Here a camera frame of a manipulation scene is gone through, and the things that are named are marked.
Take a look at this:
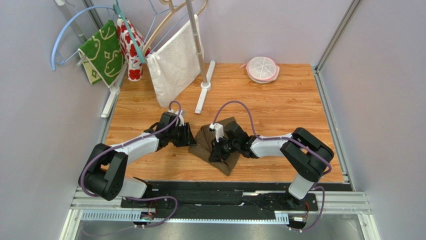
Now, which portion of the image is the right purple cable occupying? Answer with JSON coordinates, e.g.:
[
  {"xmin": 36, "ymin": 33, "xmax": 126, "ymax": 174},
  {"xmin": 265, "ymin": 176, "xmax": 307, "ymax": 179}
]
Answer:
[{"xmin": 211, "ymin": 100, "xmax": 333, "ymax": 233}]

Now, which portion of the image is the purple cable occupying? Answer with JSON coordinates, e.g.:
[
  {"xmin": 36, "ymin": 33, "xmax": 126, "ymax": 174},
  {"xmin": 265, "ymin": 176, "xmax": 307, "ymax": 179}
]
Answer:
[
  {"xmin": 79, "ymin": 100, "xmax": 183, "ymax": 231},
  {"xmin": 211, "ymin": 100, "xmax": 333, "ymax": 233}
]

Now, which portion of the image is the brown cloth napkin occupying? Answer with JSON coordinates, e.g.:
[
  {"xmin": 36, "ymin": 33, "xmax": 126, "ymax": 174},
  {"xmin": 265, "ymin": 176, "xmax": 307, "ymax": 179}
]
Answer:
[{"xmin": 188, "ymin": 123, "xmax": 240, "ymax": 176}]

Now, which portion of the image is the green patterned towel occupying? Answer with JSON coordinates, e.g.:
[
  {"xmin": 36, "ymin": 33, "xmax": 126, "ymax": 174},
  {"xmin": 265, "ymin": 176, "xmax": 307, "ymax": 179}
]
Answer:
[{"xmin": 77, "ymin": 19, "xmax": 125, "ymax": 87}]

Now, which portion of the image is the white pink lidded container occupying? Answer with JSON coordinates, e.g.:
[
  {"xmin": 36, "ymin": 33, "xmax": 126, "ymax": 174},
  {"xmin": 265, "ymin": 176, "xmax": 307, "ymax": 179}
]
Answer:
[{"xmin": 245, "ymin": 56, "xmax": 280, "ymax": 84}]

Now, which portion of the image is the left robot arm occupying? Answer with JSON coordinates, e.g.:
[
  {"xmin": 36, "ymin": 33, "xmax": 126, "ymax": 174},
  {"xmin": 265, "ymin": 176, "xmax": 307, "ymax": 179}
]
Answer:
[{"xmin": 78, "ymin": 110, "xmax": 197, "ymax": 201}]

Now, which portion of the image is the beige wooden hanger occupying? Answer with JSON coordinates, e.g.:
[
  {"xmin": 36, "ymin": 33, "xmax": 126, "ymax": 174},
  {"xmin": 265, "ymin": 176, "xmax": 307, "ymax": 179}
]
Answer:
[{"xmin": 141, "ymin": 0, "xmax": 195, "ymax": 54}]

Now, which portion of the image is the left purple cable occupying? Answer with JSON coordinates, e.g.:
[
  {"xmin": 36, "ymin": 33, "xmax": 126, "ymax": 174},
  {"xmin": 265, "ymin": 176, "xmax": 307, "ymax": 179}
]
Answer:
[{"xmin": 79, "ymin": 100, "xmax": 183, "ymax": 231}]

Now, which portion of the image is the red white patterned cloth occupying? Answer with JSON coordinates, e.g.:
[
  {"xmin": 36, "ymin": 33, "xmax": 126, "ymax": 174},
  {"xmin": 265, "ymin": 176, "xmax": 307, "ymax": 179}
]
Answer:
[{"xmin": 116, "ymin": 18, "xmax": 145, "ymax": 82}]

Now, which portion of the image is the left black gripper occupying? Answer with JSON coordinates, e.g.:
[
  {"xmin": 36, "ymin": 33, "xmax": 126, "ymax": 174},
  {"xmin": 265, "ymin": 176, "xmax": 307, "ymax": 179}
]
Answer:
[{"xmin": 167, "ymin": 122, "xmax": 197, "ymax": 147}]

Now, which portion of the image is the light blue hanger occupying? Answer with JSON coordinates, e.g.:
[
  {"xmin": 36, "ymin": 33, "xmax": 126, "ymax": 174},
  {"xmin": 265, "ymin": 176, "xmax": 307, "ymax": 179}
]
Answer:
[{"xmin": 50, "ymin": 4, "xmax": 116, "ymax": 72}]

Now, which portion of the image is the teal hanger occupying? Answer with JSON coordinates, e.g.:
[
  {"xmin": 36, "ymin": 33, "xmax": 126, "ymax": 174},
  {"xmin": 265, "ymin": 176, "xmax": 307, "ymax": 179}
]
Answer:
[{"xmin": 113, "ymin": 0, "xmax": 146, "ymax": 64}]

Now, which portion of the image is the white towel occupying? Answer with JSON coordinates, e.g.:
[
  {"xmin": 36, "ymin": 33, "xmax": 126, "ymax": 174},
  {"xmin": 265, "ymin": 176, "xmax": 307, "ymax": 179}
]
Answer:
[{"xmin": 146, "ymin": 21, "xmax": 200, "ymax": 108}]

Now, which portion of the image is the aluminium frame rail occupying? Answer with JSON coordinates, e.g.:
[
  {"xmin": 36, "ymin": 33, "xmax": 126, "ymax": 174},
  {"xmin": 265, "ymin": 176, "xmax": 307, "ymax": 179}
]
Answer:
[{"xmin": 314, "ymin": 0, "xmax": 363, "ymax": 73}]

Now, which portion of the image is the metal drying rack stand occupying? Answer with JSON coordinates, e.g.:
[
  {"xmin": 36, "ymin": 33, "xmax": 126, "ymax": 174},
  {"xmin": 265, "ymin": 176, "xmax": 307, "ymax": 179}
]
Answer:
[{"xmin": 185, "ymin": 0, "xmax": 216, "ymax": 114}]

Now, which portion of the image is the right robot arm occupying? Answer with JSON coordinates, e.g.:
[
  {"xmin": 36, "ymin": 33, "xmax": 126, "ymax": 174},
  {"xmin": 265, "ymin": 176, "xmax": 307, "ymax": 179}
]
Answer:
[{"xmin": 208, "ymin": 122, "xmax": 335, "ymax": 200}]

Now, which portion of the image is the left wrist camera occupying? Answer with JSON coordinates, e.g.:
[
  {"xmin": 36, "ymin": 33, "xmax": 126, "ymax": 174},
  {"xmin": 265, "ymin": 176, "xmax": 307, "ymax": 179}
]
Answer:
[{"xmin": 168, "ymin": 109, "xmax": 185, "ymax": 127}]

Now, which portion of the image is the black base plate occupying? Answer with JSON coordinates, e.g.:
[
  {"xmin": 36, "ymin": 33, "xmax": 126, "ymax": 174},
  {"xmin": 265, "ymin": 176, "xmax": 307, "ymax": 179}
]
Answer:
[{"xmin": 119, "ymin": 179, "xmax": 354, "ymax": 221}]

